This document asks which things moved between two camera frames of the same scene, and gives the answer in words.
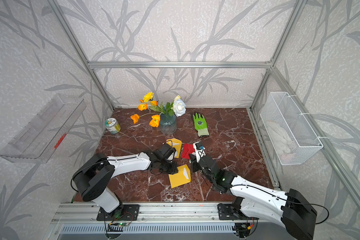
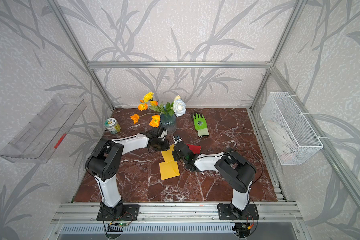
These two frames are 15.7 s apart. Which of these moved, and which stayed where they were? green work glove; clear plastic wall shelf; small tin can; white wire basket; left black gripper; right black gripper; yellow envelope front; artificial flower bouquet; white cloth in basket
Moved: left black gripper; right black gripper; yellow envelope front
Stayed: artificial flower bouquet; green work glove; small tin can; white cloth in basket; clear plastic wall shelf; white wire basket
